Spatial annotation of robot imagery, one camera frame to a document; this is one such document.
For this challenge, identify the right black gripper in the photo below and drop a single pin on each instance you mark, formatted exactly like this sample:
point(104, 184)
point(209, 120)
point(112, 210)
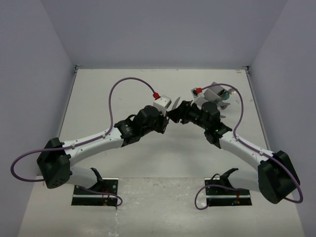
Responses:
point(182, 111)

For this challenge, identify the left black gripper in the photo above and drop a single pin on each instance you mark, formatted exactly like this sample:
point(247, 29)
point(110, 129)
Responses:
point(165, 122)

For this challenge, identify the white three-compartment container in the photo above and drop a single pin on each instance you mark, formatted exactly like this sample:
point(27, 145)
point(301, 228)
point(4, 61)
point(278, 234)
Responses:
point(213, 94)

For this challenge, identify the teal plastic spoon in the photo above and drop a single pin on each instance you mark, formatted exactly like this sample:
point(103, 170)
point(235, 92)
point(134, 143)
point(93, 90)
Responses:
point(225, 96)

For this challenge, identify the thin silver knife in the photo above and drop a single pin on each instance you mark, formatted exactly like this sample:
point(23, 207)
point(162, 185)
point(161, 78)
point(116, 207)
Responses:
point(174, 106)

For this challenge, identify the ornate silver teaspoon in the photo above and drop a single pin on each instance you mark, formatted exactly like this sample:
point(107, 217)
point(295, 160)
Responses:
point(232, 91)

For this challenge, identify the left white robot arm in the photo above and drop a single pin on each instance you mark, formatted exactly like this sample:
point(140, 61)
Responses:
point(58, 161)

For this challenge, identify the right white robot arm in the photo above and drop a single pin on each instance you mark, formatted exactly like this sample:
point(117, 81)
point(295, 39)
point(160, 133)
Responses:
point(277, 177)

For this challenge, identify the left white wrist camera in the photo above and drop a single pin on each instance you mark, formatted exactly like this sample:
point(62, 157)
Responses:
point(162, 103)

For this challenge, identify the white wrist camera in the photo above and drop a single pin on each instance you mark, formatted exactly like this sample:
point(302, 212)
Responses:
point(198, 96)
point(162, 103)

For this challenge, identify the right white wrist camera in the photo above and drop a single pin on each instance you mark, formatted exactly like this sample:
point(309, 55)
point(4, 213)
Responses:
point(198, 96)

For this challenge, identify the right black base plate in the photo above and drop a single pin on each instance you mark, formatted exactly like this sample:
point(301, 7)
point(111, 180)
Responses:
point(216, 196)

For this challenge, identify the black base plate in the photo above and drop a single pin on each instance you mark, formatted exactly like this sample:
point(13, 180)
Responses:
point(105, 194)
point(216, 196)

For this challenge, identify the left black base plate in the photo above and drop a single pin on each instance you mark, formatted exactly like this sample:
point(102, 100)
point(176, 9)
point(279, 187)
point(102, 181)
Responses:
point(105, 194)

